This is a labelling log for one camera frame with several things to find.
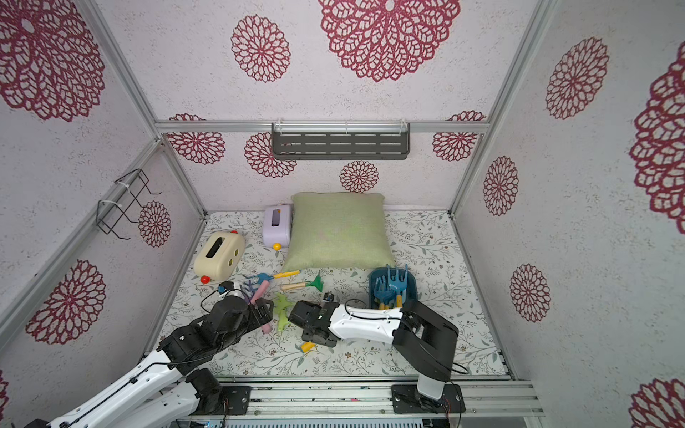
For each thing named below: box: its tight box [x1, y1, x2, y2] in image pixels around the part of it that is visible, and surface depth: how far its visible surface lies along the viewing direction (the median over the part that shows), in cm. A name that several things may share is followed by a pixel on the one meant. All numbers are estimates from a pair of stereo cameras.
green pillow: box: [281, 191, 396, 272], surface depth 99 cm
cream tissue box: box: [193, 230, 247, 281], surface depth 97 cm
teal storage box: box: [369, 263, 418, 309], surface depth 94 cm
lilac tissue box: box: [263, 204, 292, 252], surface depth 105 cm
